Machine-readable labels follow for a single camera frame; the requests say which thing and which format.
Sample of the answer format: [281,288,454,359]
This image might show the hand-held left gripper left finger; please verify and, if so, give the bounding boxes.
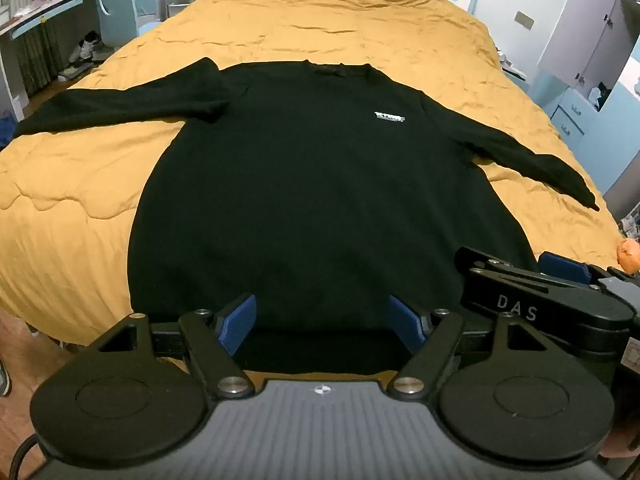
[94,293,258,402]

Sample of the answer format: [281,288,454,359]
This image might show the light blue chair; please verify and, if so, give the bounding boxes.
[93,0,162,62]

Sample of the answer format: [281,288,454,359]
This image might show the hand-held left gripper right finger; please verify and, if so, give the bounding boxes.
[387,294,549,402]

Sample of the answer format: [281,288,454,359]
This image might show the light blue drawer cabinet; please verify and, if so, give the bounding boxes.
[529,66,640,147]

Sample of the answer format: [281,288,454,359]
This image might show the black long-sleeve sweater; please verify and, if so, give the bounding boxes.
[12,57,601,376]

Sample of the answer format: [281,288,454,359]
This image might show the blue white wardrobe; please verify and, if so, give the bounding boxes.
[537,0,640,92]

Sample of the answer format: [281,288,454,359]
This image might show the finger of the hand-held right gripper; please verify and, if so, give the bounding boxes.
[454,246,603,295]
[538,252,623,286]

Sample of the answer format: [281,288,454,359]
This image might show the yellow quilt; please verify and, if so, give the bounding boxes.
[0,0,626,396]

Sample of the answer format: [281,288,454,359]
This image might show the white desk with blue edge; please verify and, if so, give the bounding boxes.
[0,0,103,111]

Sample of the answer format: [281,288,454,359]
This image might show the orange round object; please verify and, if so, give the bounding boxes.
[616,240,640,275]

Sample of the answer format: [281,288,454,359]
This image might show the olive curtain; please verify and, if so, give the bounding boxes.
[15,19,68,97]

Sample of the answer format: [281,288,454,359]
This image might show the white sneakers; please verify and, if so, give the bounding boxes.
[57,31,107,81]

